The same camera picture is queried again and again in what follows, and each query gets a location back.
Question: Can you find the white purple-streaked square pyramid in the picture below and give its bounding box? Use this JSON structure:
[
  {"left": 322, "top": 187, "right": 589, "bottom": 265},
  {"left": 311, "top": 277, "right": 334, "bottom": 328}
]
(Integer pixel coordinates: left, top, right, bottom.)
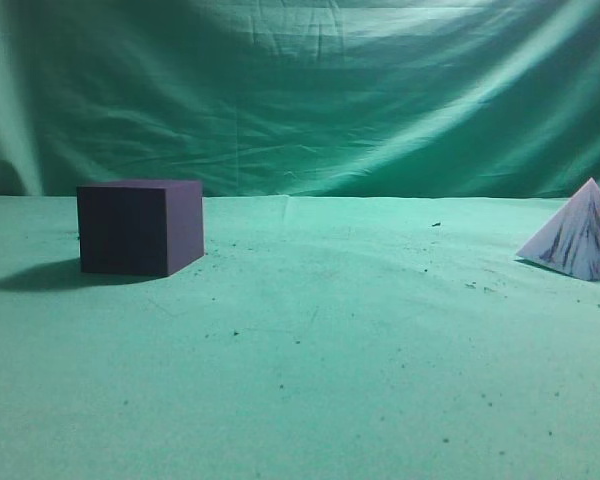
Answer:
[{"left": 517, "top": 179, "right": 600, "bottom": 281}]

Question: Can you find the purple cube block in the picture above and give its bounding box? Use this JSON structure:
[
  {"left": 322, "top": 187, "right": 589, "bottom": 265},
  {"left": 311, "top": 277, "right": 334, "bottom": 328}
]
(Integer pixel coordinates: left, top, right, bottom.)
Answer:
[{"left": 76, "top": 179, "right": 205, "bottom": 277}]

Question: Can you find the green table cloth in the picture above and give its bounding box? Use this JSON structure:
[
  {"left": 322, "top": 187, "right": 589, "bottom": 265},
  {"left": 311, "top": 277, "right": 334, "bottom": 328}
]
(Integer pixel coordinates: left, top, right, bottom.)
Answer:
[{"left": 0, "top": 196, "right": 600, "bottom": 479}]

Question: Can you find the green backdrop cloth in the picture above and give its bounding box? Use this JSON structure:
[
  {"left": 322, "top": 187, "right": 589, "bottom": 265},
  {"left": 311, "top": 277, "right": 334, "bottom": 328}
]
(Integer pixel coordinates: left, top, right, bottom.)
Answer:
[{"left": 0, "top": 1, "right": 600, "bottom": 198}]

